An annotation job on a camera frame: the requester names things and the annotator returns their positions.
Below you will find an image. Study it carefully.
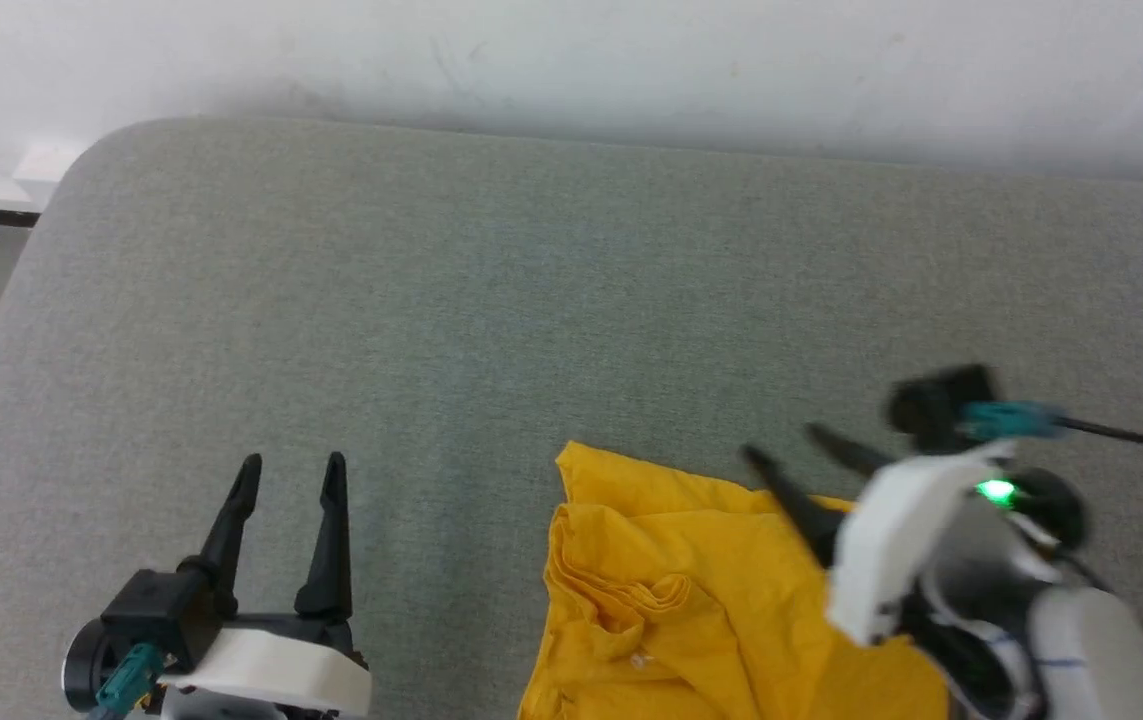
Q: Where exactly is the teal plug right camera cable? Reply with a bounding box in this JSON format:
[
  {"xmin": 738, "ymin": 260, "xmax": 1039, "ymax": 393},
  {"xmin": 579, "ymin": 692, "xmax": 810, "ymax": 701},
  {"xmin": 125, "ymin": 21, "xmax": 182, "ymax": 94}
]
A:
[{"xmin": 961, "ymin": 400, "xmax": 1143, "ymax": 454}]

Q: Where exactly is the teal plug left camera cable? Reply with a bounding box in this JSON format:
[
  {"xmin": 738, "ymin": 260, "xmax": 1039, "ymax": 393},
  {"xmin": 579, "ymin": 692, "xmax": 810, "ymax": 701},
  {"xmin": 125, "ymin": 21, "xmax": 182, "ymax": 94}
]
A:
[{"xmin": 91, "ymin": 643, "xmax": 167, "ymax": 717}]

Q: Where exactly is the yellow t-shirt with print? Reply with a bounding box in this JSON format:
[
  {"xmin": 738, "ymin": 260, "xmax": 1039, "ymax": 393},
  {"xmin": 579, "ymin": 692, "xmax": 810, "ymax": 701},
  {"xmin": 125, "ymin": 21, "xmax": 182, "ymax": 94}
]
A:
[{"xmin": 516, "ymin": 440, "xmax": 952, "ymax": 720}]

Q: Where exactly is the teal plug camera cable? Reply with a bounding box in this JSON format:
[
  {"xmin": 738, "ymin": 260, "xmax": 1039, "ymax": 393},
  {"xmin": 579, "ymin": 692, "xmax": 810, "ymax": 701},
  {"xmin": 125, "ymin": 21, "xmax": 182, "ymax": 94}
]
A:
[
  {"xmin": 961, "ymin": 400, "xmax": 1143, "ymax": 454},
  {"xmin": 91, "ymin": 643, "xmax": 167, "ymax": 717}
]

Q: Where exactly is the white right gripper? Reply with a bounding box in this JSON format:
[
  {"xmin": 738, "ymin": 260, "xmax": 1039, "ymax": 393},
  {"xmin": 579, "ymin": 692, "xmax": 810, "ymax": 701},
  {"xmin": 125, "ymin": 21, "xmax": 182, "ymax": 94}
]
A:
[{"xmin": 741, "ymin": 425, "xmax": 1018, "ymax": 646}]

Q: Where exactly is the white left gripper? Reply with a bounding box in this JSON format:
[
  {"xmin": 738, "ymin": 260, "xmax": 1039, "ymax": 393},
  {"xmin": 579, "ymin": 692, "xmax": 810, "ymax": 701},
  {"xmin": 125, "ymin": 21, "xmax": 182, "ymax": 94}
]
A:
[{"xmin": 159, "ymin": 451, "xmax": 374, "ymax": 717}]

